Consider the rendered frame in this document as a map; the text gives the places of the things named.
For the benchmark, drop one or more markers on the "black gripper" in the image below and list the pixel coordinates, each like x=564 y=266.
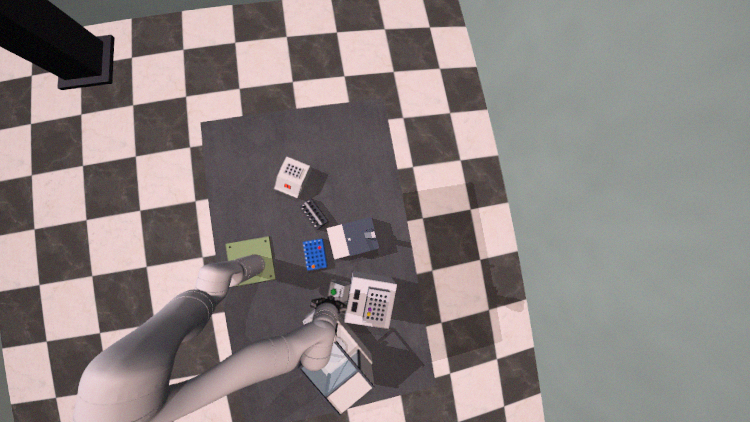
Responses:
x=331 y=300

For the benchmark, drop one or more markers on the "blue tube rack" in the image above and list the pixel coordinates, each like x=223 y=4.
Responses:
x=308 y=256

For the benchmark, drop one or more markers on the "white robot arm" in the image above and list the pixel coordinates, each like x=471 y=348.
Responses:
x=129 y=380

